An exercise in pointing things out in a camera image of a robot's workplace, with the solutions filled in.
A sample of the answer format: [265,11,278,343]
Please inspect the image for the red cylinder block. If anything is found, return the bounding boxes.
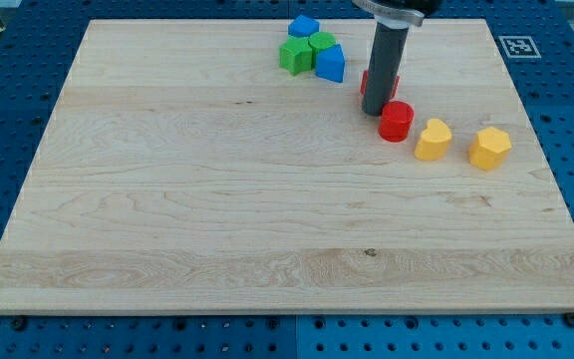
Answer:
[378,101,415,143]

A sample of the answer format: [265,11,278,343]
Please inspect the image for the robot arm flange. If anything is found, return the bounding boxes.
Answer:
[352,0,442,27]

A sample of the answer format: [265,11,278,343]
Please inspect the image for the yellow heart block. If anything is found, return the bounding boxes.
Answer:
[414,118,452,161]

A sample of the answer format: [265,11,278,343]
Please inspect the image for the wooden board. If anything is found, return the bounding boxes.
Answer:
[0,19,574,315]

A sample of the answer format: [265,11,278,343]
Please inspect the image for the green star block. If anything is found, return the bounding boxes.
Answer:
[279,36,313,76]

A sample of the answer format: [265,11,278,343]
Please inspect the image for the blue wedge block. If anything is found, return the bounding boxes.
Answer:
[315,44,345,83]

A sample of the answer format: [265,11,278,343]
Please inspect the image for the green cylinder block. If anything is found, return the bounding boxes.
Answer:
[308,31,337,67]

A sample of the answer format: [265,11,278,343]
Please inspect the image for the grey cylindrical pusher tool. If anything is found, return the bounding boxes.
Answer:
[362,20,411,116]

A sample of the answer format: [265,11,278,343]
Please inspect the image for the blue pentagon block upper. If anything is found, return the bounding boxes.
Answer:
[288,15,320,38]

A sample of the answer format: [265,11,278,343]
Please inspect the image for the yellow hexagon block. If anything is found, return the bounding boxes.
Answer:
[468,127,512,171]

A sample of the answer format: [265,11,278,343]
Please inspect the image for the white fiducial marker tag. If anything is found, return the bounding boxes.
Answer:
[498,35,541,59]

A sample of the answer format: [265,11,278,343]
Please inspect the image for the black bolt left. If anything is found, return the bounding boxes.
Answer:
[10,316,28,332]

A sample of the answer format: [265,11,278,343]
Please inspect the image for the black bolt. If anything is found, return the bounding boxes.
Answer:
[562,312,574,328]
[10,316,28,332]

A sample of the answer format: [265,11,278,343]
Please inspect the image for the black bolt right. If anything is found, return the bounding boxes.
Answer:
[562,312,574,328]

